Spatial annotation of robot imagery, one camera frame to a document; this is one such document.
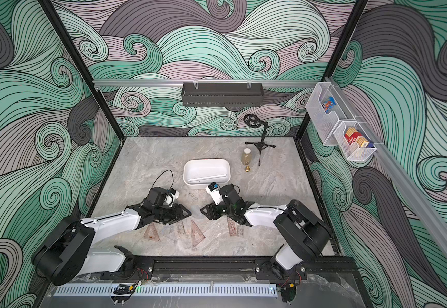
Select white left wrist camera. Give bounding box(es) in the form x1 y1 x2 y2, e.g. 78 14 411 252
146 187 179 208

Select pink straight ruler left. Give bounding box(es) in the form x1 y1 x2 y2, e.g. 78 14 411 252
176 222 186 236

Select pink small triangle ruler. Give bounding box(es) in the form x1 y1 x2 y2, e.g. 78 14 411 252
143 223 160 242

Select white perforated cable duct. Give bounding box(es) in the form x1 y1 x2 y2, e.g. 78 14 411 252
52 283 278 298

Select blue packet in bin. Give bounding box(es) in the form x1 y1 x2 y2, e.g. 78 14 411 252
320 96 337 114

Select clear wall bin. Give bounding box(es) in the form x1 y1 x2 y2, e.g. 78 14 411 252
306 82 347 146
333 120 377 162

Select white plastic storage box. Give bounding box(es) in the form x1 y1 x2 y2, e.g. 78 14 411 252
183 159 231 190

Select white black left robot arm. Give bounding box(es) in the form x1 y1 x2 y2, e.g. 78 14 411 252
31 204 191 286

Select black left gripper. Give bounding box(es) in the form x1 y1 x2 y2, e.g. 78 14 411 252
153 203 192 224

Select clear wall bin lower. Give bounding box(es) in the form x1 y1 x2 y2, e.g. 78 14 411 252
333 120 377 162

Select black tripod microphone stand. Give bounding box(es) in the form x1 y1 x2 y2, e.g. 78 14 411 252
244 114 276 166

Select spice jar with white lid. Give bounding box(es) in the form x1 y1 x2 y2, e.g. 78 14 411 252
241 148 252 166

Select clear wall bin upper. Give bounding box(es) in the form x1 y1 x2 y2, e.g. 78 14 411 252
306 82 347 146

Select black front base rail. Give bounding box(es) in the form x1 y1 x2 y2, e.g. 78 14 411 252
52 255 359 275

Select aluminium wall rail right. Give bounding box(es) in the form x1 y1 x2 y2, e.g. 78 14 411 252
324 77 447 258

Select aluminium wall rail back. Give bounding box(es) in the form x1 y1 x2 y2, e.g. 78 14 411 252
93 78 318 88

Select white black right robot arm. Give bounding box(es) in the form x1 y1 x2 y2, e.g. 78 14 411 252
200 200 332 279

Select aluminium wall rail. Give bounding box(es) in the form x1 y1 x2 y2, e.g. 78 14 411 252
93 78 318 88
324 77 447 258

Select black wall-mounted tray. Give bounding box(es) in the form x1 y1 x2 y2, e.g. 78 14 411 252
181 83 265 107

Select clear short straight ruler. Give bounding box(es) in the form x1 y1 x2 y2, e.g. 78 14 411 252
237 225 244 237

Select black corner frame post right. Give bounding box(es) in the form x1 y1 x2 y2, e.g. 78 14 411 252
295 0 370 139

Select red straight ruler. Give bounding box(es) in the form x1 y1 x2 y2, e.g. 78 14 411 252
227 219 238 237

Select black corner frame post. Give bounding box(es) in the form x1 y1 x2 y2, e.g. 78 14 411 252
38 0 126 142
295 0 370 139

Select black corner frame post left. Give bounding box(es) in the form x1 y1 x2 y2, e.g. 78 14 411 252
38 0 126 142

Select pink tall triangle ruler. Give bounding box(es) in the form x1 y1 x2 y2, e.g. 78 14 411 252
191 220 206 248

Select red boxes in bin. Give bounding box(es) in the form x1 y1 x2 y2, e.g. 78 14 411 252
344 127 374 148

